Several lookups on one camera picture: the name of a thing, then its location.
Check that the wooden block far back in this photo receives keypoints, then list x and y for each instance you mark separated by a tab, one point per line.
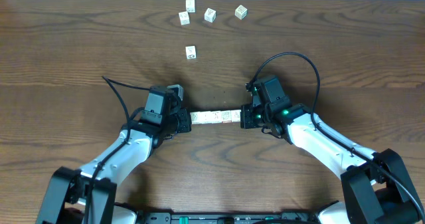
190	6

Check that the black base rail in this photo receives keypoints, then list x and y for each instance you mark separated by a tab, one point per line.
226	218

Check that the wooden block snail letter Y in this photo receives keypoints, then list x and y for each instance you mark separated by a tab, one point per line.
226	116

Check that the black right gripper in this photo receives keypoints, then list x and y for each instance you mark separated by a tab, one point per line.
246	121

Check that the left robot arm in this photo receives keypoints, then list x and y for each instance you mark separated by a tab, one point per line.
88	194

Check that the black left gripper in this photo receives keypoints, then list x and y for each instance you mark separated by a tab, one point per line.
183	121

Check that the wooden block green side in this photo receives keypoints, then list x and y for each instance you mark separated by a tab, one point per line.
196	117

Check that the wooden block letter A green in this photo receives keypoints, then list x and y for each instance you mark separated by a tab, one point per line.
235	115

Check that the wooden block red M side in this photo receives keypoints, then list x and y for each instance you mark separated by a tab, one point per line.
184	18

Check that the wooden block soccer ball yellow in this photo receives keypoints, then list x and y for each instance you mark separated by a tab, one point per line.
191	52

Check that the wooden block number 3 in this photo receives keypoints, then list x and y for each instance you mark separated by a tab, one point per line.
210	15

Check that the wooden block number 6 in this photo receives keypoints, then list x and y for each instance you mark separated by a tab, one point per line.
241	12

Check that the wooden block blue side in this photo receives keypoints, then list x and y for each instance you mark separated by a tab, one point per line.
206	117
216	116

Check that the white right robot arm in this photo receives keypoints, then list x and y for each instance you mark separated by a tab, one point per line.
376	185

